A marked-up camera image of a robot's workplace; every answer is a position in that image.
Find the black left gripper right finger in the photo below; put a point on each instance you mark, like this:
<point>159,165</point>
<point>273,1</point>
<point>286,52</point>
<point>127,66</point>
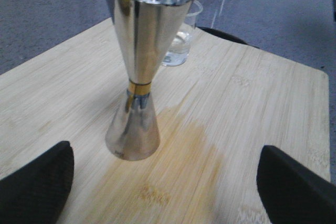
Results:
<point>291,193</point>

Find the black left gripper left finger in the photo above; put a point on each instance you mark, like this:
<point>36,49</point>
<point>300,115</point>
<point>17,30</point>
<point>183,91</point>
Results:
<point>37,192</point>

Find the small clear glass beaker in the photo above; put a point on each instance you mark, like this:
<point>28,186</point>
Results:
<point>179,49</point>

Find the steel double jigger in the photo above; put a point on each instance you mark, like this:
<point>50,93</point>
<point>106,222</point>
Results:
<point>145,30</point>

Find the wooden cutting board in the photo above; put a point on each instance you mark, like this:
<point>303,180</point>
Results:
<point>215,113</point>

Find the black cutting board handle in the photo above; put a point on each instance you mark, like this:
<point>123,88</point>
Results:
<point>223,35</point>

